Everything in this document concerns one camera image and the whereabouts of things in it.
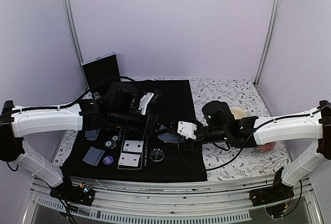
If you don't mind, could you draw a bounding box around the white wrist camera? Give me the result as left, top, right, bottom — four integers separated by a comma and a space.
138, 89, 162, 115
169, 121, 197, 140

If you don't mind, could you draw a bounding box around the cream white cup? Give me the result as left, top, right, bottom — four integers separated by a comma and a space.
230, 107, 246, 120

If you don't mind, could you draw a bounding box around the black poker mat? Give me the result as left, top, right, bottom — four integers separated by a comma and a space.
62, 80, 207, 183

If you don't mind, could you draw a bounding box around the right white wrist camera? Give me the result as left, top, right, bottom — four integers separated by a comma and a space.
169, 121, 197, 140

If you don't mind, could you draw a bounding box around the aluminium poker chip case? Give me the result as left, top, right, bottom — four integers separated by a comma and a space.
82, 52, 120, 96

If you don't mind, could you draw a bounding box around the floral white tablecloth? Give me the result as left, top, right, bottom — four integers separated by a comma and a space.
53, 79, 290, 183

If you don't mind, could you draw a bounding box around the aluminium front rail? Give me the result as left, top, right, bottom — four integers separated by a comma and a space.
24, 174, 323, 224

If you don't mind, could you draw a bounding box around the left chip stack in case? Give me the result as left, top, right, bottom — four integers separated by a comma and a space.
93, 92, 101, 100

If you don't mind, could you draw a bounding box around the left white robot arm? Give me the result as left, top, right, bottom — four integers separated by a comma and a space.
1, 82, 161, 200

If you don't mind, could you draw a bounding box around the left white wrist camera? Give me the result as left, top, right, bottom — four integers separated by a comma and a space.
138, 89, 162, 115

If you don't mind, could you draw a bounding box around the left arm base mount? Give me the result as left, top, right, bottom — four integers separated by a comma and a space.
50, 174, 95, 206

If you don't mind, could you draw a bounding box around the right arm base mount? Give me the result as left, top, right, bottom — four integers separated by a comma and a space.
249, 167, 294, 219

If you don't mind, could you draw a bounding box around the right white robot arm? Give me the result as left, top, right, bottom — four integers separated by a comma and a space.
177, 100, 330, 201

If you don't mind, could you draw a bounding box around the purple small blind button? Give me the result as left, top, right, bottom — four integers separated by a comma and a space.
102, 155, 114, 166

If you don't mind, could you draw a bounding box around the left aluminium frame post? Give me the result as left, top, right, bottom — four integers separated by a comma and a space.
58, 0, 85, 66

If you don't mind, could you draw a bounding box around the red patterned bowl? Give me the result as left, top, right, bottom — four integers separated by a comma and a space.
257, 142, 275, 153

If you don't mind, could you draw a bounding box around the blue playing card deck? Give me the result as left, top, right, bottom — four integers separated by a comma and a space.
157, 129, 185, 144

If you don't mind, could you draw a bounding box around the aluminium frame post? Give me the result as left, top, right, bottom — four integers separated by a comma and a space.
253, 0, 281, 88
58, 0, 85, 66

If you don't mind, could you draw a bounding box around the face-up diamond card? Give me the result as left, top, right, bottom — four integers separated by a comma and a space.
118, 153, 140, 167

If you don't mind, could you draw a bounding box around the face-up clubs card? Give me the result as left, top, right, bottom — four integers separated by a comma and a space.
122, 140, 144, 154

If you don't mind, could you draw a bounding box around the right aluminium frame post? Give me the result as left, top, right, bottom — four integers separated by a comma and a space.
253, 0, 281, 88

